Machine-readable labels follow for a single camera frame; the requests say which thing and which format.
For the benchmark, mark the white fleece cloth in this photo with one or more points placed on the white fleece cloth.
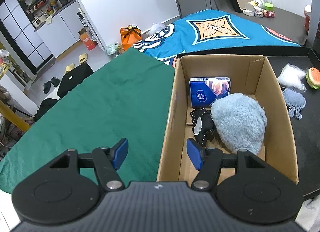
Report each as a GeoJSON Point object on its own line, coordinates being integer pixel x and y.
{"type": "Point", "coordinates": [309, 215]}

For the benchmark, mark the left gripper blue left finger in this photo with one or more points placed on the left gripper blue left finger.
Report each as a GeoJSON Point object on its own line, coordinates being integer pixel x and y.
{"type": "Point", "coordinates": [107, 161]}

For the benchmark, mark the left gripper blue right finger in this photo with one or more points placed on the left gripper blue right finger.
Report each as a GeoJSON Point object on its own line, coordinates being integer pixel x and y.
{"type": "Point", "coordinates": [208, 163]}

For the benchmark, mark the white kitchen cabinet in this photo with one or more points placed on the white kitchen cabinet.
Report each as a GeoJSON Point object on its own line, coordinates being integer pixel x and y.
{"type": "Point", "coordinates": [56, 22]}

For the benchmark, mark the light blue fluffy plush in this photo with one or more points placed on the light blue fluffy plush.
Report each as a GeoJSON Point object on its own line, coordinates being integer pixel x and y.
{"type": "Point", "coordinates": [240, 122]}

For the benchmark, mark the black stitched plush toy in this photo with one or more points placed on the black stitched plush toy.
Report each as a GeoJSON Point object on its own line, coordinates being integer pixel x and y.
{"type": "Point", "coordinates": [203, 126]}

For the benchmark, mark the orange carton on floor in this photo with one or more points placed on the orange carton on floor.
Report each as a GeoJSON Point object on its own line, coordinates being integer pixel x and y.
{"type": "Point", "coordinates": [86, 37]}

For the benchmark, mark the grey desk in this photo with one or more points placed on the grey desk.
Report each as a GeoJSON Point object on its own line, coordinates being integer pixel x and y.
{"type": "Point", "coordinates": [314, 22]}

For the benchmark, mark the blue patterned blanket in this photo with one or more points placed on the blue patterned blanket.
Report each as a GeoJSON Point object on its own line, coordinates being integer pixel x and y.
{"type": "Point", "coordinates": [207, 30]}

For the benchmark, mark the blue denim jellyfish patch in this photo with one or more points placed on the blue denim jellyfish patch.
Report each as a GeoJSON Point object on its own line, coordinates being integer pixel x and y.
{"type": "Point", "coordinates": [295, 103]}

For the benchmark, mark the blue tissue pack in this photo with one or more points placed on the blue tissue pack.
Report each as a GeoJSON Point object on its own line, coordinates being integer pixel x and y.
{"type": "Point", "coordinates": [205, 90]}

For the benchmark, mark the brown cardboard box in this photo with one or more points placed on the brown cardboard box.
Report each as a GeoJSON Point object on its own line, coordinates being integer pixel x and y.
{"type": "Point", "coordinates": [251, 75]}

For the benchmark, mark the green lidded cup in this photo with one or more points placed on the green lidded cup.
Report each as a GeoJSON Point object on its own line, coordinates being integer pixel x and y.
{"type": "Point", "coordinates": [268, 7]}

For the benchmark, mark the green cloth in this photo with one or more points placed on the green cloth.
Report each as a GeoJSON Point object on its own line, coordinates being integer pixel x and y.
{"type": "Point", "coordinates": [129, 97]}

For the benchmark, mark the red basket under desk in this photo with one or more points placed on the red basket under desk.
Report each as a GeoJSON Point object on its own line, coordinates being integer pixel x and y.
{"type": "Point", "coordinates": [307, 13]}

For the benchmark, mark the black chair with dot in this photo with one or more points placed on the black chair with dot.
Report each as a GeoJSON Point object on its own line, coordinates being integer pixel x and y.
{"type": "Point", "coordinates": [73, 78]}

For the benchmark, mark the clear bag white filling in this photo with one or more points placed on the clear bag white filling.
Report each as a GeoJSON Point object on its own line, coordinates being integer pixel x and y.
{"type": "Point", "coordinates": [291, 77]}

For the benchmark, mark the orange bag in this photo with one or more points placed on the orange bag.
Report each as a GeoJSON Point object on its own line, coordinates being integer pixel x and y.
{"type": "Point", "coordinates": [130, 35]}

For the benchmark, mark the black slipper pair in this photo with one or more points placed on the black slipper pair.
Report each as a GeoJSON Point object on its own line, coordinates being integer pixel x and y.
{"type": "Point", "coordinates": [53, 82]}

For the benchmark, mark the burger plush toy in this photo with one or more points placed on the burger plush toy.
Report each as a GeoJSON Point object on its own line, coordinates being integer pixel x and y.
{"type": "Point", "coordinates": [313, 78]}

